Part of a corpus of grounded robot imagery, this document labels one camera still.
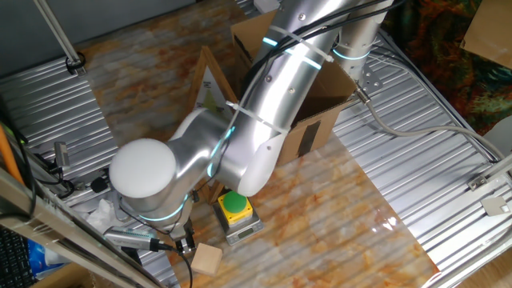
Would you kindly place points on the large grey camera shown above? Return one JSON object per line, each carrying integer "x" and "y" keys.
{"x": 128, "y": 238}

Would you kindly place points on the open cardboard box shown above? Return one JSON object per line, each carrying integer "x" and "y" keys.
{"x": 288, "y": 148}

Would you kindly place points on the colourful patterned cloth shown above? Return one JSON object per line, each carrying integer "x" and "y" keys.
{"x": 440, "y": 60}

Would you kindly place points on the aluminium profile with bracket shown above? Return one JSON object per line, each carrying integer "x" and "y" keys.
{"x": 478, "y": 182}

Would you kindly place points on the small silver camera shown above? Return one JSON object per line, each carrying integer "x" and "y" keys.
{"x": 61, "y": 154}

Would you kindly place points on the brown cardboard sheet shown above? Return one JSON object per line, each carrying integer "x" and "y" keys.
{"x": 492, "y": 32}

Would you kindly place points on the light wooden block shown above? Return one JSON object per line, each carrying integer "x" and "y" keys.
{"x": 206, "y": 260}

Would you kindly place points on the aluminium pole with bracket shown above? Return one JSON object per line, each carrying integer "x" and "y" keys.
{"x": 56, "y": 30}

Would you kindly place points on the orange pole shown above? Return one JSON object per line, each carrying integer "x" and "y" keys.
{"x": 8, "y": 156}

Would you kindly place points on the blue tissue pack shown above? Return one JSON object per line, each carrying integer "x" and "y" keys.
{"x": 36, "y": 260}

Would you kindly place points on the white rounded object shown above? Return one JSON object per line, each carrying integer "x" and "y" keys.
{"x": 502, "y": 136}

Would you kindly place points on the yellow box green button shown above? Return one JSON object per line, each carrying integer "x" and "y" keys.
{"x": 236, "y": 204}

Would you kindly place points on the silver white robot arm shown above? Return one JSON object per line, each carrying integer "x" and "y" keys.
{"x": 280, "y": 80}

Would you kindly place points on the black camera stand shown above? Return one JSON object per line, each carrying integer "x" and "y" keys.
{"x": 132, "y": 256}

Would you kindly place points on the aluminium frame beam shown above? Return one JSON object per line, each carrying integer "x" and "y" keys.
{"x": 60, "y": 232}

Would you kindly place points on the wooden picture frame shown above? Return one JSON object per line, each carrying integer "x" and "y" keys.
{"x": 210, "y": 86}

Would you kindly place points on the square grey plate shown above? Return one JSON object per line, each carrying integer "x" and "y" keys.
{"x": 496, "y": 206}

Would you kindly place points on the crumpled white tissue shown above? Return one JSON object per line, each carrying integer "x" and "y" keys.
{"x": 100, "y": 216}

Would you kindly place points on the brown box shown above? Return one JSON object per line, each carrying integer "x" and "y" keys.
{"x": 64, "y": 278}

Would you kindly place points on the black keyboard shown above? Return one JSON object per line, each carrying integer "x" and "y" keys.
{"x": 14, "y": 260}

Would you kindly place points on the orange marble pattern mat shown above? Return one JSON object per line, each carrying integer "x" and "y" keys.
{"x": 320, "y": 224}

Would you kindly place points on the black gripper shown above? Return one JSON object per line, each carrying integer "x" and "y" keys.
{"x": 189, "y": 230}

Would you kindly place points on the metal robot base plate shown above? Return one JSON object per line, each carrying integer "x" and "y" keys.
{"x": 370, "y": 80}

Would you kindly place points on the aluminium camera rail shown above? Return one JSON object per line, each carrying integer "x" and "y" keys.
{"x": 44, "y": 172}

